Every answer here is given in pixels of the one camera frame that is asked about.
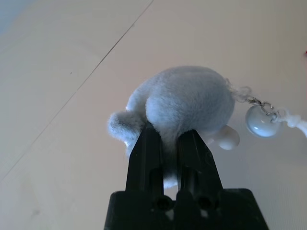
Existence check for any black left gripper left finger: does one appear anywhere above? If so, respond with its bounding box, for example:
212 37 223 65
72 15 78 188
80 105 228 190
124 122 165 192

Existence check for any fluffy plush keychain charm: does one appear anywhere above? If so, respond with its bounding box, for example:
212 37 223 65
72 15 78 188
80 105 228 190
106 66 307 190

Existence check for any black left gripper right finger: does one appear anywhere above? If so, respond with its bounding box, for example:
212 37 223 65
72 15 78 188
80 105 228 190
176 129 224 192

